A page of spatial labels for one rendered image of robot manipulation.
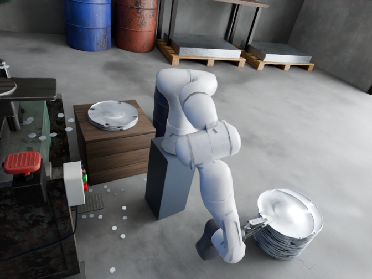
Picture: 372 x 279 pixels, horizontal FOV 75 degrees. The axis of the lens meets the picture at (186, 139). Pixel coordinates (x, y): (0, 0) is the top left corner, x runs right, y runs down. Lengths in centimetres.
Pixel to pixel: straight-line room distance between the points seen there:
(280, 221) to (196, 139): 72
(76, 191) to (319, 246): 137
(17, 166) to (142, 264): 84
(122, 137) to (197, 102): 72
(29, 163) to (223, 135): 53
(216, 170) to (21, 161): 50
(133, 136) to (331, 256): 131
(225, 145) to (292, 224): 70
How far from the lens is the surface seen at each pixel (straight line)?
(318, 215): 150
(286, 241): 141
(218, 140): 77
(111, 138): 140
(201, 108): 77
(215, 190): 78
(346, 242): 186
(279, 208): 138
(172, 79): 97
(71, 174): 80
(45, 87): 93
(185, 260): 135
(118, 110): 155
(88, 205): 131
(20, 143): 92
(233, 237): 91
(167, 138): 113
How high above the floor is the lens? 119
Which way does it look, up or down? 36 degrees down
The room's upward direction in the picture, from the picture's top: 12 degrees clockwise
